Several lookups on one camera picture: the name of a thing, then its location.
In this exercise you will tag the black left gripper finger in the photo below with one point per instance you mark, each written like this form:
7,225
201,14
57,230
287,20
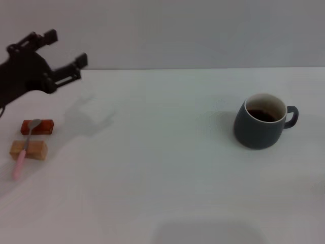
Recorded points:
68,69
40,40

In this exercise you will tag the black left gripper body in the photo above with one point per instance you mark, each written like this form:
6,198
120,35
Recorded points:
23,73

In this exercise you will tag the dark grey ceramic mug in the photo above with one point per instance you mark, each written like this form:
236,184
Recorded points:
254,136

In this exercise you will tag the red-brown wooden block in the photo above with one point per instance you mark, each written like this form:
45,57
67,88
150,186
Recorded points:
46,127

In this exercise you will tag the light wooden block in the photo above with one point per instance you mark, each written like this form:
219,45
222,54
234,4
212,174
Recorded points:
38,150

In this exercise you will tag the dark coffee liquid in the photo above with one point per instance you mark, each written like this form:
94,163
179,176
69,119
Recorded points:
264,117

